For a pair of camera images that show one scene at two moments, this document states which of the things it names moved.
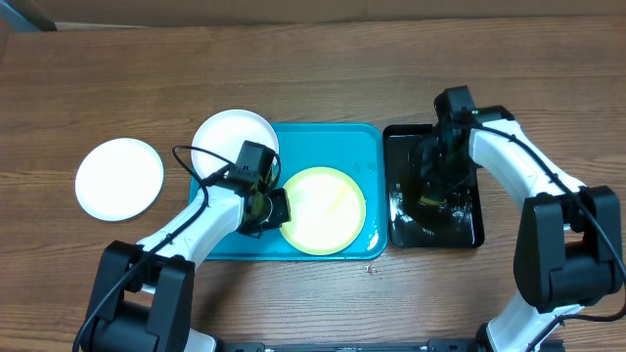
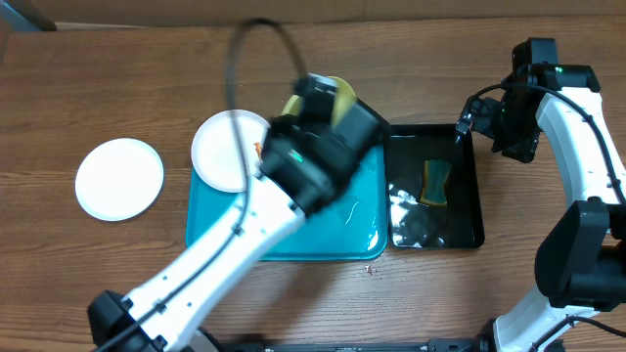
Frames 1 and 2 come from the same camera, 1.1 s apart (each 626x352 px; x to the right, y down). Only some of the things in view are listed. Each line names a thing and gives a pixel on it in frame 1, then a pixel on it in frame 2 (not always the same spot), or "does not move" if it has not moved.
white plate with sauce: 224,134 does not move
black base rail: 435,345 does not move
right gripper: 434,178 to 523,151
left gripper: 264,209 to 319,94
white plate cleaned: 118,180 does not move
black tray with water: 412,156 does not move
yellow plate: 327,208 to 345,95
